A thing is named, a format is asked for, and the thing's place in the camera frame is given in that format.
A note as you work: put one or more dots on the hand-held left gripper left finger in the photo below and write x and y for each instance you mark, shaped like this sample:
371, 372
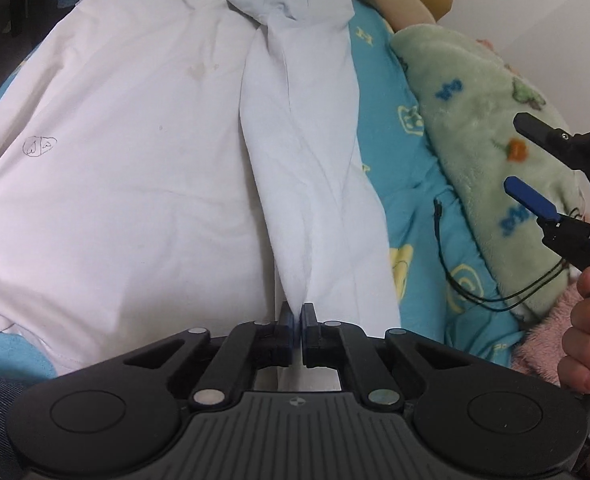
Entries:
289, 332

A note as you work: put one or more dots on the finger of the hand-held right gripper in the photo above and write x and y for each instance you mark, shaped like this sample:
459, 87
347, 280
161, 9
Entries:
545, 136
530, 199

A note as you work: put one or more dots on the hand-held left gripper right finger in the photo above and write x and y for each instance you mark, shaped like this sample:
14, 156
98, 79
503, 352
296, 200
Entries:
305, 332

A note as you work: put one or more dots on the white shirt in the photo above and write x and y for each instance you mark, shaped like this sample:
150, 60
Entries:
140, 170

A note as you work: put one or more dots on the person's right hand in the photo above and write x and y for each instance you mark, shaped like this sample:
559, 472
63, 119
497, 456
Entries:
585, 340

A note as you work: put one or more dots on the green fleece blanket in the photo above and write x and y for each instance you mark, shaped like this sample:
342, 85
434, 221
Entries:
470, 125

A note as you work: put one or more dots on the pink fleece blanket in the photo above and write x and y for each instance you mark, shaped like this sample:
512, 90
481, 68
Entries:
545, 340

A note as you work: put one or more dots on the blue printed bedsheet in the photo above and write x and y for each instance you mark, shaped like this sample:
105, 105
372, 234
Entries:
390, 160

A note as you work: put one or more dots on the person's denim leg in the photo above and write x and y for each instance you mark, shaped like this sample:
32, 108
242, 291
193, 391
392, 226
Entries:
0, 420

